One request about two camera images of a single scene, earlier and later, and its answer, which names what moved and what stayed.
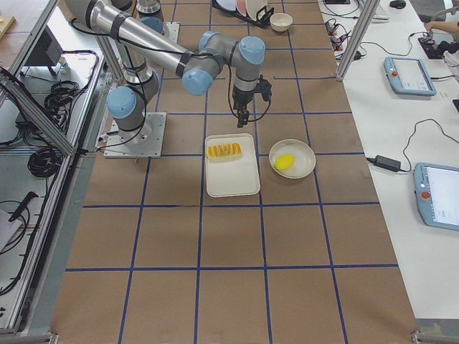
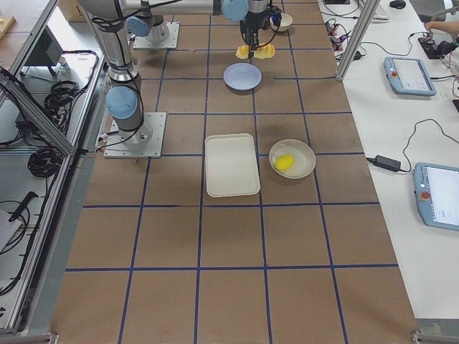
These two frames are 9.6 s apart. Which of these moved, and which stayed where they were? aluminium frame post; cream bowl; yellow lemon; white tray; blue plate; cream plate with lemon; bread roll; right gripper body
Moved: bread roll; right gripper body; blue plate
Stayed: yellow lemon; cream plate with lemon; cream bowl; aluminium frame post; white tray
